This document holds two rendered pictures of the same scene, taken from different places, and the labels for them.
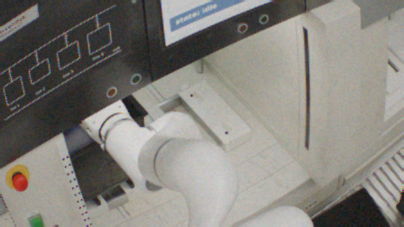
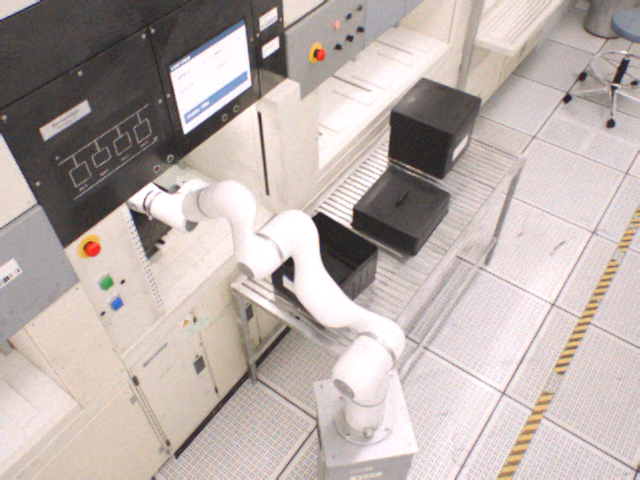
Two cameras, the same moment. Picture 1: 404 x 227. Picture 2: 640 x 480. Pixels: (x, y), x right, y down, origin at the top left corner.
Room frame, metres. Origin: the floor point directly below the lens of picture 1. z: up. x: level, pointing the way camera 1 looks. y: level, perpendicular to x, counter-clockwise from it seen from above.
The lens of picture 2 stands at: (-0.14, 0.26, 2.49)
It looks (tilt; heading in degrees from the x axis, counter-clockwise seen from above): 49 degrees down; 335
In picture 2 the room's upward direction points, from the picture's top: 1 degrees counter-clockwise
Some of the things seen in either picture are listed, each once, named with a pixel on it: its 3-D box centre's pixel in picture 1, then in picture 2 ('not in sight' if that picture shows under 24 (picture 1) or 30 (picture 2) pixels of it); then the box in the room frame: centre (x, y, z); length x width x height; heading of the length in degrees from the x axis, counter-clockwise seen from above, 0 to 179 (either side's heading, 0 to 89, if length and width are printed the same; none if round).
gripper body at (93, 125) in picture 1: (103, 115); (141, 195); (1.27, 0.20, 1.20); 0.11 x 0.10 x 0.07; 31
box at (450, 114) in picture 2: not in sight; (432, 128); (1.46, -1.05, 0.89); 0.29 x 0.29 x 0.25; 30
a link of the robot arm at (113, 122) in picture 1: (116, 134); (155, 203); (1.22, 0.17, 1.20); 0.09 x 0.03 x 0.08; 121
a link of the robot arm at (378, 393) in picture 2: not in sight; (362, 375); (0.48, -0.16, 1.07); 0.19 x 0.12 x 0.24; 116
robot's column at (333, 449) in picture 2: not in sight; (358, 460); (0.50, -0.19, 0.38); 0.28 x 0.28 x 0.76; 73
